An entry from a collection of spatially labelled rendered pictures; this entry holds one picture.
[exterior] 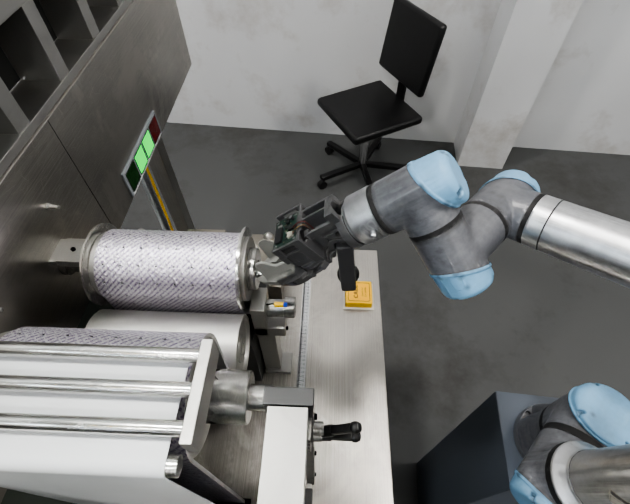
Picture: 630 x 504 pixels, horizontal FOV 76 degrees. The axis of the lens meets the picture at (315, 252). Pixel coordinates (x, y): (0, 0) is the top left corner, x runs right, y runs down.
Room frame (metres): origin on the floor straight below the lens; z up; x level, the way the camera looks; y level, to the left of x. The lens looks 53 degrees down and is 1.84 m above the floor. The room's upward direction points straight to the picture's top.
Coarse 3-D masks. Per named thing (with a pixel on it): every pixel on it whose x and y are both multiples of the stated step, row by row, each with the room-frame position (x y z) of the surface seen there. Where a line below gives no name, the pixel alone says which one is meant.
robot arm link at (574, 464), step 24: (552, 432) 0.17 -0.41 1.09; (528, 456) 0.14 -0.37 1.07; (552, 456) 0.12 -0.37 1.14; (576, 456) 0.12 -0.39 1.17; (600, 456) 0.11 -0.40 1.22; (624, 456) 0.10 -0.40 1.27; (528, 480) 0.10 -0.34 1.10; (552, 480) 0.09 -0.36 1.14; (576, 480) 0.09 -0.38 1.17; (600, 480) 0.08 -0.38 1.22; (624, 480) 0.08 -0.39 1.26
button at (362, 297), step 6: (360, 282) 0.59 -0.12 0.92; (366, 282) 0.59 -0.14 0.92; (360, 288) 0.57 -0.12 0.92; (366, 288) 0.57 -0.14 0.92; (348, 294) 0.55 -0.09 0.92; (354, 294) 0.55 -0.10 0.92; (360, 294) 0.55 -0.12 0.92; (366, 294) 0.55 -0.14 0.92; (348, 300) 0.53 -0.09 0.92; (354, 300) 0.53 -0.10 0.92; (360, 300) 0.53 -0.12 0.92; (366, 300) 0.53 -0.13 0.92; (348, 306) 0.52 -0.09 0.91; (354, 306) 0.52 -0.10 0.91; (360, 306) 0.52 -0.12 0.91; (366, 306) 0.52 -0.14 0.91
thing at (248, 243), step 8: (104, 232) 0.45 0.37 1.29; (96, 240) 0.43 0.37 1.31; (248, 240) 0.43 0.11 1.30; (96, 248) 0.41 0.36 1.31; (248, 248) 0.42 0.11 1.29; (88, 264) 0.38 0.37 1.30; (240, 264) 0.38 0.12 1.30; (240, 272) 0.37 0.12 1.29; (240, 280) 0.36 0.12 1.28; (96, 288) 0.36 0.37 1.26; (248, 296) 0.36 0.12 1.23
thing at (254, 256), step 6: (252, 252) 0.42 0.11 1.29; (258, 252) 0.43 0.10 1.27; (252, 258) 0.40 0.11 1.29; (258, 258) 0.42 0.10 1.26; (246, 264) 0.39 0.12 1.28; (252, 264) 0.39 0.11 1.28; (246, 270) 0.38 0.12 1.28; (252, 270) 0.38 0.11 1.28; (246, 276) 0.38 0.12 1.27; (252, 276) 0.38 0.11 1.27; (252, 282) 0.37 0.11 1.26; (258, 282) 0.39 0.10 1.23; (252, 288) 0.37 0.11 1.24
